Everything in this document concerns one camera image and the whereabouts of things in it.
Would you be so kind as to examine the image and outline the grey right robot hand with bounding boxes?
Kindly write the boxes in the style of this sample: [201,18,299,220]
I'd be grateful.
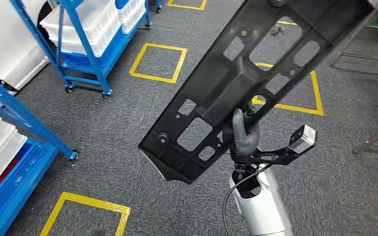
[231,108,261,156]

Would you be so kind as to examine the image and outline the black plastic plate bracket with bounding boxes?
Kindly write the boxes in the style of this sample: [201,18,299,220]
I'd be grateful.
[137,0,376,186]

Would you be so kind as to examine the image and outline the red part in crate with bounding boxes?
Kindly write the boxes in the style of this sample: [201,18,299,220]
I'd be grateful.
[0,158,22,199]

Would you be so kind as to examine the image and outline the large blue metal shelf rack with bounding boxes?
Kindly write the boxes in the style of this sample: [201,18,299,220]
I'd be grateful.
[0,66,79,236]

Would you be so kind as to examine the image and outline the blue plastic crate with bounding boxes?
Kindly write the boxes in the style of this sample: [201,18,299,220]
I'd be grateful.
[60,30,126,71]
[0,143,51,229]

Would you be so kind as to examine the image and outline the small blue wheeled rack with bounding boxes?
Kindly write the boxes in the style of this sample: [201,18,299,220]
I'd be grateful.
[9,0,153,99]

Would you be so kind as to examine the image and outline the white car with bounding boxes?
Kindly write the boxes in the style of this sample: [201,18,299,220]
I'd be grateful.
[0,0,58,93]

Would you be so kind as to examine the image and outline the black wrist camera mount bracket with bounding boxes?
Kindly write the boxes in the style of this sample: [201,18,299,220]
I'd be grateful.
[229,143,299,170]

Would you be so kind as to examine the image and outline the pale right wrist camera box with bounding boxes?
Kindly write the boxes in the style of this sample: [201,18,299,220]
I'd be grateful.
[288,124,317,155]

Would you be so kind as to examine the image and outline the black camera cable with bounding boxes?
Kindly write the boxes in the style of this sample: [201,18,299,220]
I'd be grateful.
[222,163,275,236]

